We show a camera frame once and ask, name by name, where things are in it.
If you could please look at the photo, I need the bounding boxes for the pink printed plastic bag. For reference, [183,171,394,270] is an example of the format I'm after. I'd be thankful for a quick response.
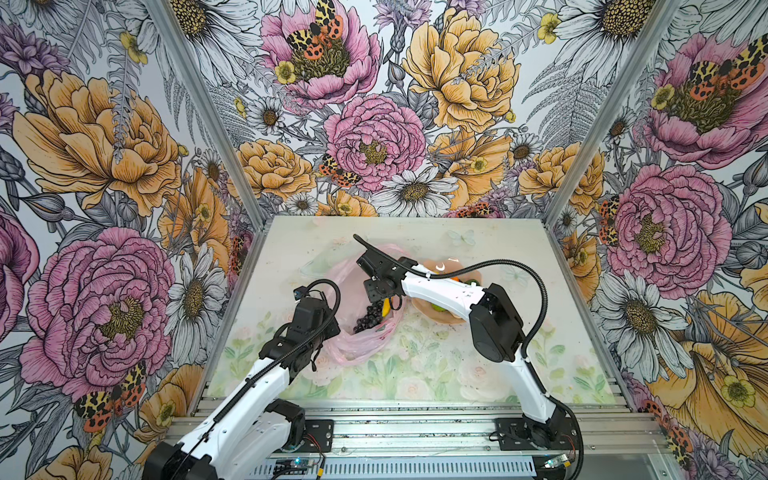
[323,253,408,367]

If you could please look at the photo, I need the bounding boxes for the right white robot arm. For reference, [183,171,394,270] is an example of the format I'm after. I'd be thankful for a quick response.
[356,242,583,450]

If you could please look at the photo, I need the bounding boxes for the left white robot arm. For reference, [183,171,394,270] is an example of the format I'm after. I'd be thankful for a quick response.
[142,295,340,479]

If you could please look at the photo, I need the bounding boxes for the fake dark grape bunch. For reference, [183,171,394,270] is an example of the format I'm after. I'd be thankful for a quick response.
[353,300,384,334]

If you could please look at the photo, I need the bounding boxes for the left green circuit board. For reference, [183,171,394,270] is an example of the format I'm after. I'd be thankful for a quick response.
[271,458,326,480]

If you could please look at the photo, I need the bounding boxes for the green circuit board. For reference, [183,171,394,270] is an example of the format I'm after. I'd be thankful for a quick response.
[271,458,326,480]
[543,453,571,469]

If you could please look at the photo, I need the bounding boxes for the right green circuit board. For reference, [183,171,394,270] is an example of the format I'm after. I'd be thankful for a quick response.
[543,453,571,469]

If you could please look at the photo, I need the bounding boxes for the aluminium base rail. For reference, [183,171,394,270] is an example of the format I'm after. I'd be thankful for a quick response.
[153,398,667,463]

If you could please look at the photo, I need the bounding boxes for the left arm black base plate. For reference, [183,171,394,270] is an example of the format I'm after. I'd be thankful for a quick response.
[297,419,335,453]

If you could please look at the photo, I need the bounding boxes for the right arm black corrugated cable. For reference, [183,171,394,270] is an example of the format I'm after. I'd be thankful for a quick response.
[352,233,550,359]

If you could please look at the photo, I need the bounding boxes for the white ventilated cable duct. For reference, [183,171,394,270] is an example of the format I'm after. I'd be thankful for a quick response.
[246,455,537,479]

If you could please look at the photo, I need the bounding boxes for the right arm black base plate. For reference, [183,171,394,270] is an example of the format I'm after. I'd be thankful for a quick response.
[488,416,582,452]

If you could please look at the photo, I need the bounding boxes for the right aluminium corner post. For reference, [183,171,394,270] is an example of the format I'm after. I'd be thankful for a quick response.
[543,1,682,229]

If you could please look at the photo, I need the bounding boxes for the aluminium corner post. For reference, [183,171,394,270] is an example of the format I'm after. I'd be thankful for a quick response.
[147,1,267,234]
[543,1,682,229]

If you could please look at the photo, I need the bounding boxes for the left aluminium corner post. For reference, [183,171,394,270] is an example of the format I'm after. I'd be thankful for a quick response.
[147,1,267,234]

